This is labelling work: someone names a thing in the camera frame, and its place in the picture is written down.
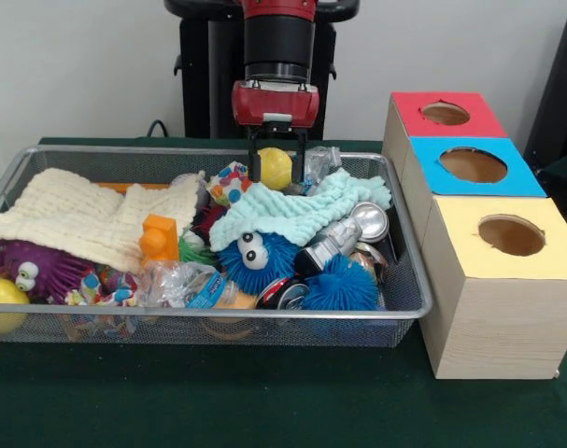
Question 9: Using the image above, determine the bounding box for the blue spiky ball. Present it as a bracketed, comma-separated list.
[304, 254, 381, 312]

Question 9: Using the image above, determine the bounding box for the black chair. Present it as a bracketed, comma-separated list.
[523, 7, 567, 176]

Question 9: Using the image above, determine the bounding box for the purple spiky toy with eyes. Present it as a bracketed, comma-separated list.
[0, 238, 95, 304]

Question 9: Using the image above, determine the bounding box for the cream knitted cloth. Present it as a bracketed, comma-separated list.
[0, 167, 207, 275]

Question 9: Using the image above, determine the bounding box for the plain yellow ball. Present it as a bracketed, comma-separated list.
[257, 147, 294, 190]

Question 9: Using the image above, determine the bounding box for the blue spiky toy with eyes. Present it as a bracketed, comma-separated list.
[217, 231, 303, 296]

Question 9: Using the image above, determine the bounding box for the orange toy block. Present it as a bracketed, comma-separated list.
[139, 213, 180, 270]

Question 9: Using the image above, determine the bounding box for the shallow wire mesh bin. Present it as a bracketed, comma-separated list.
[0, 144, 433, 349]

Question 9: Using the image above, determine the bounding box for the crushed clear plastic bottle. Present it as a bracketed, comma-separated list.
[140, 259, 259, 311]

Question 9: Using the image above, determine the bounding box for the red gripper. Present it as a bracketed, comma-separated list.
[231, 79, 321, 184]

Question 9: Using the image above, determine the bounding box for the dark green table cloth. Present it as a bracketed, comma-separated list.
[0, 135, 567, 448]

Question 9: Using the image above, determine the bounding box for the silver crushed can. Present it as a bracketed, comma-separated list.
[350, 203, 390, 245]

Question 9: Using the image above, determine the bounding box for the yellow smiley face ball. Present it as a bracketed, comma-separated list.
[0, 277, 31, 335]

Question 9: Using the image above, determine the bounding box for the wooden box with three holes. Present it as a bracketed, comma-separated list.
[382, 91, 567, 380]

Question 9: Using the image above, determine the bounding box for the colourful polka dot cloth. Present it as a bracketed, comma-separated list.
[206, 161, 254, 207]

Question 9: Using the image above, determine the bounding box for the mint green knitted cloth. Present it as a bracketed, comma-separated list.
[208, 167, 393, 253]

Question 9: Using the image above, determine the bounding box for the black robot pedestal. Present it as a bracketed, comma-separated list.
[163, 0, 361, 140]

